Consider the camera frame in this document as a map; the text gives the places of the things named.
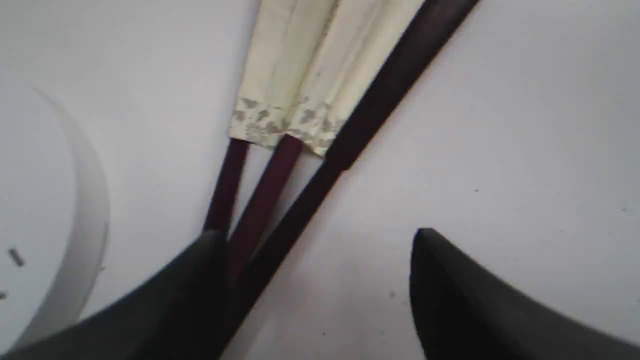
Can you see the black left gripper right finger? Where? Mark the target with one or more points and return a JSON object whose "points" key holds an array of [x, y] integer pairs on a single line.
{"points": [[463, 311]]}

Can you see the white desk lamp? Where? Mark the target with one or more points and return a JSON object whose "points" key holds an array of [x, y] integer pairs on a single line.
{"points": [[54, 217]]}

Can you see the paper folding fan purple ribs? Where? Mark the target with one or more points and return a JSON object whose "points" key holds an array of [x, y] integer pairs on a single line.
{"points": [[320, 79]]}

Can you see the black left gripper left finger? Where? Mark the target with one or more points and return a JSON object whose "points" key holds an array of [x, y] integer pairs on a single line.
{"points": [[178, 314]]}

